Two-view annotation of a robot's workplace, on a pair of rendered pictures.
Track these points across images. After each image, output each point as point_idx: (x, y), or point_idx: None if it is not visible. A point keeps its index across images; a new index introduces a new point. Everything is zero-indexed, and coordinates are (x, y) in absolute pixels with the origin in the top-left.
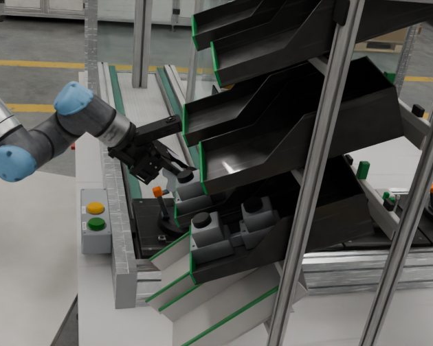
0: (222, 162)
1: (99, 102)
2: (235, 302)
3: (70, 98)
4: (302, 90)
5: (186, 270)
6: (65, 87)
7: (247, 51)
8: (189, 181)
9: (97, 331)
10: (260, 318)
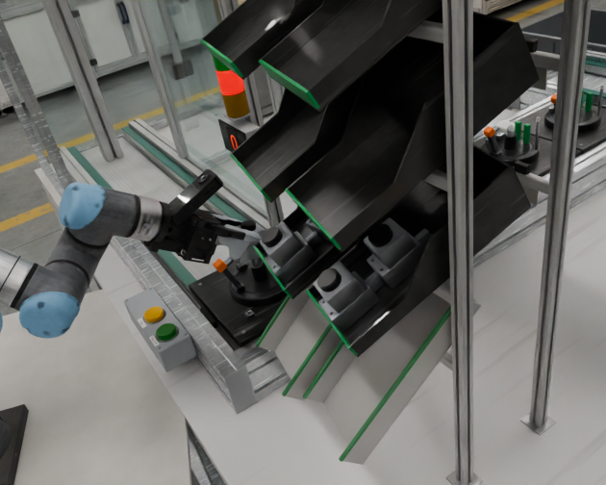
0: (329, 202)
1: (114, 194)
2: (391, 349)
3: (80, 205)
4: (383, 76)
5: (306, 338)
6: (65, 194)
7: (314, 53)
8: (280, 241)
9: (233, 448)
10: (437, 357)
